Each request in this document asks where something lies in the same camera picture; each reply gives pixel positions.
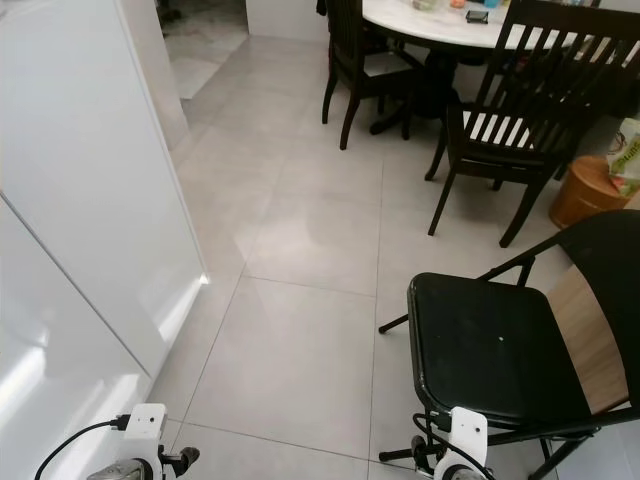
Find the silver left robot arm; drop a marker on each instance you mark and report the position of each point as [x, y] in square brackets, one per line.
[122, 471]

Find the white glossy cabinet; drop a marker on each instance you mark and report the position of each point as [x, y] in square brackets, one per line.
[90, 200]

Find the black folding chair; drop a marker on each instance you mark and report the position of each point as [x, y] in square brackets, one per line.
[490, 350]

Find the dark wooden slatted dining chair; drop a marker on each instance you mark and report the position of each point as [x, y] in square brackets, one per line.
[345, 40]
[510, 160]

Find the orange round stool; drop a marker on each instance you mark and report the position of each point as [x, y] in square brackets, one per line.
[580, 195]

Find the white round dining table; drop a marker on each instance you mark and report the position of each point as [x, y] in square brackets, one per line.
[420, 25]

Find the small black box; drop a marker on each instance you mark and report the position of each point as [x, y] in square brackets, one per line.
[477, 16]

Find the green printed bag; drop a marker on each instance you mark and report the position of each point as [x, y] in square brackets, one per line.
[628, 160]

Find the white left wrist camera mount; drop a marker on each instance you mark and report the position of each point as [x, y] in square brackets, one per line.
[145, 425]

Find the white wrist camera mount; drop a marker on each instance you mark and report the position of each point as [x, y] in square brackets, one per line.
[468, 435]
[145, 425]

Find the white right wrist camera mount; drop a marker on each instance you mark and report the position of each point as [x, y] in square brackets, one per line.
[468, 435]

